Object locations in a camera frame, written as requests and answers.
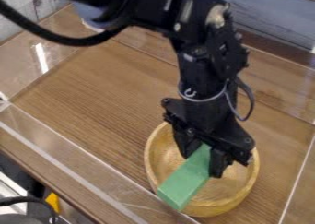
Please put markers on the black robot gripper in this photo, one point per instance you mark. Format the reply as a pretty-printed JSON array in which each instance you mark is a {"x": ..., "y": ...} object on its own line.
[{"x": 206, "y": 119}]

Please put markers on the green rectangular block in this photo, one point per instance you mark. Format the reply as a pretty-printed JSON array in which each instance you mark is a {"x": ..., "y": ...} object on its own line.
[{"x": 187, "y": 179}]

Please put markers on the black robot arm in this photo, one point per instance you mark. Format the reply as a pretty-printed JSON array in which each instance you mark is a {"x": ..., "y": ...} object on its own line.
[{"x": 211, "y": 58}]

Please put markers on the brown wooden bowl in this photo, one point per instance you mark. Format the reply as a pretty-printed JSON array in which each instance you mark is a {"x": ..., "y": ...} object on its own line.
[{"x": 222, "y": 193}]

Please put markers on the black and yellow equipment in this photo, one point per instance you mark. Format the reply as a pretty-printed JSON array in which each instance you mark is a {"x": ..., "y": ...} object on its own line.
[{"x": 40, "y": 210}]

